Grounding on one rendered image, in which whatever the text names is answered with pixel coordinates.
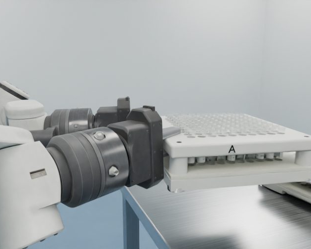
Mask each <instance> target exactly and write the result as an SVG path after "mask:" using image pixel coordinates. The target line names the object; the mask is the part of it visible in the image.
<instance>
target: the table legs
mask: <svg viewBox="0 0 311 249"><path fill-rule="evenodd" d="M122 207H123V248H124V249H140V247H139V218H138V217H137V215H136V213H135V212H134V210H133V209H132V207H131V206H130V204H129V203H128V201H127V200H126V198H125V197H124V195H122Z"/></svg>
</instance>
